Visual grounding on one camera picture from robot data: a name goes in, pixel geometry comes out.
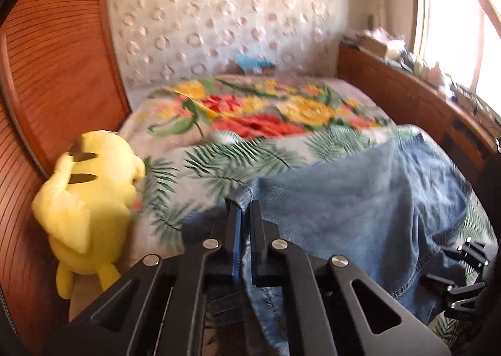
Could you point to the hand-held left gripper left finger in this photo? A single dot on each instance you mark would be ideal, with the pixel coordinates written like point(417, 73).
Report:
point(236, 240)

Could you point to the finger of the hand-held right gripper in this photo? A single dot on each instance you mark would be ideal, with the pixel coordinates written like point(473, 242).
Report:
point(469, 252)
point(458, 293)

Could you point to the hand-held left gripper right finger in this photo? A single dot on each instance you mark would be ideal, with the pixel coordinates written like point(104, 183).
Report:
point(255, 248)

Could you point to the blue denim pants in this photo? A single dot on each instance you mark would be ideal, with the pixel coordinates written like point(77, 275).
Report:
point(352, 207)

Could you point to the floral blanket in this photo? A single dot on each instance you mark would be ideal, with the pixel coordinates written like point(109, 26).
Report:
point(254, 109)

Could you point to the yellow plush toy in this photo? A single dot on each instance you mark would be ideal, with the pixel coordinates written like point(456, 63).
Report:
point(88, 207)

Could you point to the wooden side cabinet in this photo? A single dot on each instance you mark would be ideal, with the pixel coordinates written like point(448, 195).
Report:
point(411, 93)

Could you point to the open cardboard box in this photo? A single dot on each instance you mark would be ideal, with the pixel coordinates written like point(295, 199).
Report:
point(381, 46)

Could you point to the window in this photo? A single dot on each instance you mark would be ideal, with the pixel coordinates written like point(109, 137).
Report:
point(454, 15)

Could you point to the wooden slatted wardrobe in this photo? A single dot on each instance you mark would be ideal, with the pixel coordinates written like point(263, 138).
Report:
point(51, 66)

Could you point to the circle patterned wall curtain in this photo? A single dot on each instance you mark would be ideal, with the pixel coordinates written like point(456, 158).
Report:
point(223, 15)

